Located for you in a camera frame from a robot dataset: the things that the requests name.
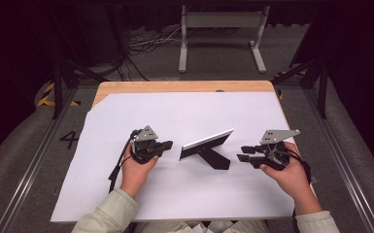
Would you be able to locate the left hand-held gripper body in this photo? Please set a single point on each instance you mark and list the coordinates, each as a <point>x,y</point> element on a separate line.
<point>144,147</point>

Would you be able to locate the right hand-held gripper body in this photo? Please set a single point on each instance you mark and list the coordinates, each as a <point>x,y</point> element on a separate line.
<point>272,152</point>

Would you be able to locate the black photo frame silver border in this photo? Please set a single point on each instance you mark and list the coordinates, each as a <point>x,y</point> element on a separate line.
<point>207,152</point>

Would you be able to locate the person's left hand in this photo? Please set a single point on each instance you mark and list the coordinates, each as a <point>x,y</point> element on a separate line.
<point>134,174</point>

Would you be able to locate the person's right hand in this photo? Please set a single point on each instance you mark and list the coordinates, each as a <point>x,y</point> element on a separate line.
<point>293,181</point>

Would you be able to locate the white paper sheet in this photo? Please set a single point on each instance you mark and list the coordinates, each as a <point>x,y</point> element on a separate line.
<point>175,194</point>

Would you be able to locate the yellow black floor tape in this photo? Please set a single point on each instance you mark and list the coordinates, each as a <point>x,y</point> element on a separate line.
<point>281,95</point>
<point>47,97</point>

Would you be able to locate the wooden table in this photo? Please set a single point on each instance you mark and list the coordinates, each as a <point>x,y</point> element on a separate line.
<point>175,86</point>

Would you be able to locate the black metal stand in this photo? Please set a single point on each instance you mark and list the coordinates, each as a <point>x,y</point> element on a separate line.
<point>322,87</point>
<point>57,90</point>

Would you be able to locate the grey metal stand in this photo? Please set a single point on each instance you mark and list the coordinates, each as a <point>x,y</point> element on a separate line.
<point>221,19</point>

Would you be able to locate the aluminium floor rail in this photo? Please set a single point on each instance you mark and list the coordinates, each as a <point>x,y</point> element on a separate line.
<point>29,174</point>
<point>346,168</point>

